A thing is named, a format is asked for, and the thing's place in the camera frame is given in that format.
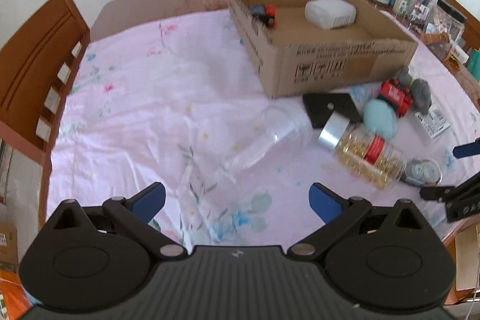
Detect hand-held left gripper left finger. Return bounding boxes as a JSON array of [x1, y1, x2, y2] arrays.
[[43, 182, 188, 261]]

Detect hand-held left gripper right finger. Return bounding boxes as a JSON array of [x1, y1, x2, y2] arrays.
[[287, 182, 432, 261]]

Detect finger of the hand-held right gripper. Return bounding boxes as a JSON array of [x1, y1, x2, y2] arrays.
[[452, 138, 480, 158], [419, 186, 459, 202]]

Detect white label card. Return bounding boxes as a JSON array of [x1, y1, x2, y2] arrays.
[[414, 108, 451, 139]]

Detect silver-lidded jar of gold pins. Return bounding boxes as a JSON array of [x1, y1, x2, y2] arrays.
[[318, 112, 407, 190]]

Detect large grey toy figure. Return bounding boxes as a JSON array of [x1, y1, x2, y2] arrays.
[[410, 79, 433, 114]]

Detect red toy truck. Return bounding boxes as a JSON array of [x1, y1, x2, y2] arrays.
[[377, 79, 414, 116]]

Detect clear plastic jar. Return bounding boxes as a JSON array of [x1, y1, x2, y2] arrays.
[[221, 104, 312, 174]]

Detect black square plate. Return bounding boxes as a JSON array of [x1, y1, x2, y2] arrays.
[[303, 92, 364, 129]]

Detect brown cardboard box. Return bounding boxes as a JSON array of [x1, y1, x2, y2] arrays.
[[227, 0, 419, 99]]

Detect teal round soft pad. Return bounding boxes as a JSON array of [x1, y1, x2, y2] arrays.
[[363, 99, 400, 139]]

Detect teal box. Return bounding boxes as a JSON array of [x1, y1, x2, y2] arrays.
[[467, 50, 480, 81]]

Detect small white carton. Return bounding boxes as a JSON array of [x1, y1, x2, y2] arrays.
[[448, 43, 470, 66]]

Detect pink floral tablecloth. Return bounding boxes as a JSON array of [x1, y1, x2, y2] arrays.
[[47, 10, 480, 249]]

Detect brown wooden chair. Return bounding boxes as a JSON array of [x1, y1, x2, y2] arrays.
[[0, 0, 91, 201], [442, 0, 480, 51]]

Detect large clear black-lidded jar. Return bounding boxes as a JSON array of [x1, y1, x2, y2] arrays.
[[424, 0, 466, 47]]

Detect cardboard box on floor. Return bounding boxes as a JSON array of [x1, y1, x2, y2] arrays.
[[0, 223, 19, 272]]

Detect pen holder with pens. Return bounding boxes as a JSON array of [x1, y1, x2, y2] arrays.
[[409, 0, 436, 22]]

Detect white plastic box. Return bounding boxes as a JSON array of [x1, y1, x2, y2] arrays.
[[304, 0, 357, 30]]

